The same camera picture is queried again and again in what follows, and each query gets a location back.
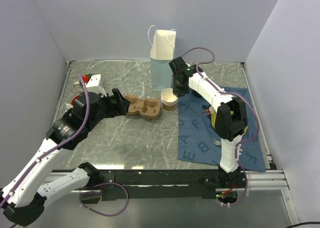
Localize brown pulp cup carrier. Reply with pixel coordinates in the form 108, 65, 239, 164
124, 94, 161, 119

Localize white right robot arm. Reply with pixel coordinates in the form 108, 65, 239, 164
168, 57, 248, 188

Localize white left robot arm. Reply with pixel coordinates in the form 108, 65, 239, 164
0, 88, 130, 227

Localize stacked brown paper cups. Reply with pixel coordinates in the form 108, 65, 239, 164
161, 88, 178, 111

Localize red cup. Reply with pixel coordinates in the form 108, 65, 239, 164
70, 95, 82, 106

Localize light blue paper bag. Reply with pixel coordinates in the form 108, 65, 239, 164
147, 25, 177, 91

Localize green polka dot plate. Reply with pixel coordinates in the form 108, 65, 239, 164
210, 111, 217, 129

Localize blue letter print cloth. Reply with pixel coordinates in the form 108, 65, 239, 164
178, 90, 266, 172

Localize silver fork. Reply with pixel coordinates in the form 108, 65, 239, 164
211, 139, 222, 146

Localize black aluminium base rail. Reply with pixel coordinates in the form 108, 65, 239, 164
40, 170, 289, 204

